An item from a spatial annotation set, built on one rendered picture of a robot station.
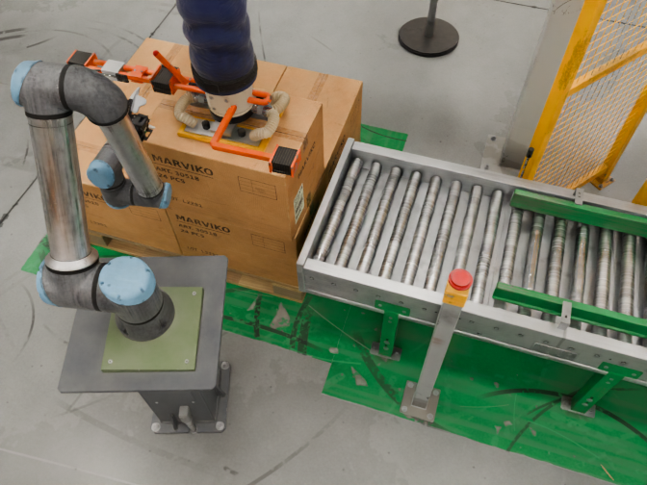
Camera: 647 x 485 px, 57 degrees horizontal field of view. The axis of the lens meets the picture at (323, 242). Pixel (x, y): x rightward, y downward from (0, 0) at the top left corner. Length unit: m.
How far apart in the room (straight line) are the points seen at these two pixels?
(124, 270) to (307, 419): 1.17
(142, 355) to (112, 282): 0.30
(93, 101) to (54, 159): 0.20
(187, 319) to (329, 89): 1.46
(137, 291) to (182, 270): 0.38
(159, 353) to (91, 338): 0.25
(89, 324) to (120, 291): 0.36
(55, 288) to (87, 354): 0.29
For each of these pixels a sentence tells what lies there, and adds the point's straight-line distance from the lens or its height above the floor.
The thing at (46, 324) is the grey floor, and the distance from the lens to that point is 3.16.
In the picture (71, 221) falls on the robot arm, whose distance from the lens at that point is 1.83.
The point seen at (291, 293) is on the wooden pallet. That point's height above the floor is 0.07.
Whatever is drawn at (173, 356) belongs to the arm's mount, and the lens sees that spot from 2.01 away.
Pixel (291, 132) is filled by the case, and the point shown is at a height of 0.94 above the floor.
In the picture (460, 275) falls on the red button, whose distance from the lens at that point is 1.79.
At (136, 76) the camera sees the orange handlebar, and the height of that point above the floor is 1.09.
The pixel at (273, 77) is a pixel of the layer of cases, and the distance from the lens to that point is 3.11.
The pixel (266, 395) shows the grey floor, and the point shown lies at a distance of 2.73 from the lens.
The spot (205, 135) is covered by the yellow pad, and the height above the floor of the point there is 0.97.
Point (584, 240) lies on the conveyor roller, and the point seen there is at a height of 0.55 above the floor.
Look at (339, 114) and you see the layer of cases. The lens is 2.90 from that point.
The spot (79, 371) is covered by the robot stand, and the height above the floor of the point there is 0.75.
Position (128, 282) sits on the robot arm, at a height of 1.04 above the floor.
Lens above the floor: 2.54
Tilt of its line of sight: 56 degrees down
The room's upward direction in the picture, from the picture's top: 2 degrees counter-clockwise
